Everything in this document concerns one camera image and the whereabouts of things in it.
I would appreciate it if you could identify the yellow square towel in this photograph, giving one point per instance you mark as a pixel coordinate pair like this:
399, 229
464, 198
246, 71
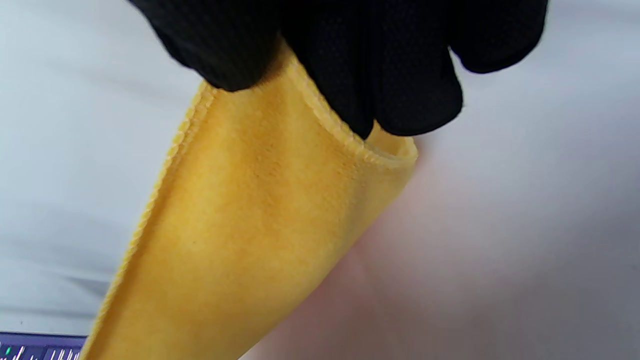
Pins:
260, 225

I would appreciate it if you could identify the dark purple device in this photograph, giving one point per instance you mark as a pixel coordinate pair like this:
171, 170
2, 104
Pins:
40, 347

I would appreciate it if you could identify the person's right hand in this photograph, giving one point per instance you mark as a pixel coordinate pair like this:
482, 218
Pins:
350, 40

